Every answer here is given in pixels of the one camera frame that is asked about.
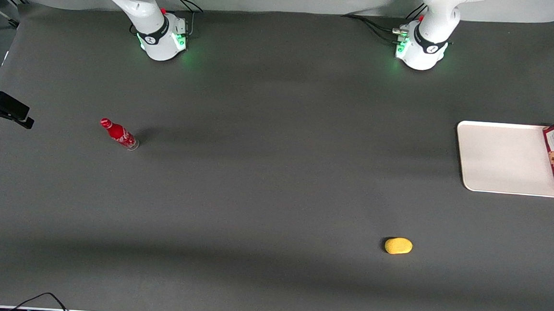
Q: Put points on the white rectangular tray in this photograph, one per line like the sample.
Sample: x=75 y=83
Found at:
x=503 y=159

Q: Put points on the red cola bottle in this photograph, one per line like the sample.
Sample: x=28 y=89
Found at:
x=118 y=133

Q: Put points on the yellow oval sponge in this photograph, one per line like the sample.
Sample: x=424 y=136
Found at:
x=398 y=245

